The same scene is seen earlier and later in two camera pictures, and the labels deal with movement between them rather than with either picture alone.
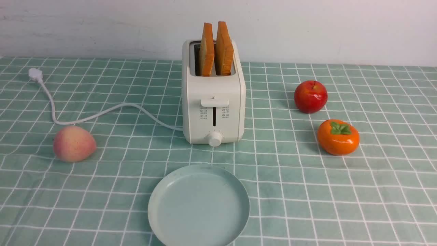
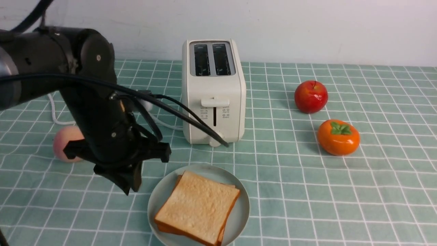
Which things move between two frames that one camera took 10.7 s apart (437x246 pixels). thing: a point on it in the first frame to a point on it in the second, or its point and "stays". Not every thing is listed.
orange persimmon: (337, 137) stays
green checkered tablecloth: (383, 193) stays
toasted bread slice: (207, 50) to (199, 207)
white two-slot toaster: (213, 107) stays
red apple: (310, 96) stays
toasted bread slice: (223, 49) to (198, 206)
